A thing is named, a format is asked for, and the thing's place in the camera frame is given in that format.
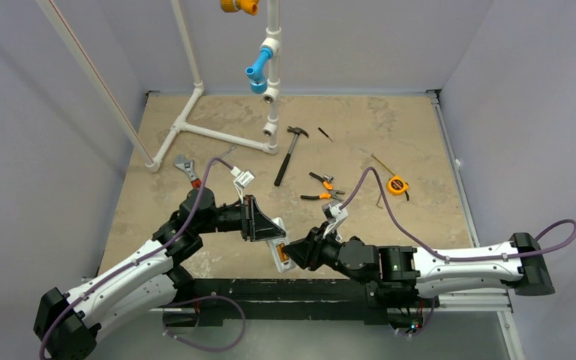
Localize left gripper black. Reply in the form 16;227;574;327
196;195;285;242

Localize orange AA battery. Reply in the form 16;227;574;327
276;244;290;263

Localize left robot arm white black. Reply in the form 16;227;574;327
33;189;287;359

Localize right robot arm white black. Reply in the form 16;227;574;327
283;227;555;305

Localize orange black pliers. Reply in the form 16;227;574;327
300;172;346;201

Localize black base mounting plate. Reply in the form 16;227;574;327
160;277;440;329

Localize silver flat wrench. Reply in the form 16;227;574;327
220;145;237;157

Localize hex key near tape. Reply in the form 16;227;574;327
376;192;383;209

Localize red adjustable wrench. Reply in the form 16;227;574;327
174;154;202;189

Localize yellow tape measure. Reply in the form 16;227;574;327
387;175;410;201

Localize small black screwdriver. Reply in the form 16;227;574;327
317;127;334;143

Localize blue pipe fitting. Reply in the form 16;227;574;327
245;46;274;94

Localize orange pipe fitting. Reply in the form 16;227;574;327
220;0;260;16

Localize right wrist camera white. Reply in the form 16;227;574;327
322;199;348;242

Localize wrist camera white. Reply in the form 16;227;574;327
230;166;255;203
322;199;348;242

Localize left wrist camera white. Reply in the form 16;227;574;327
230;166;255;203

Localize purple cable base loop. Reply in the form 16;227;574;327
162;295;247;353

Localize black handled claw hammer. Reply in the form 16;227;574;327
273;126;309;187

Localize white PVC pipe frame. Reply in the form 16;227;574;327
38;1;281;173

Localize aluminium rail frame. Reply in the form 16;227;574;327
71;275;525;360

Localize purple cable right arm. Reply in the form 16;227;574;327
340;166;576;263

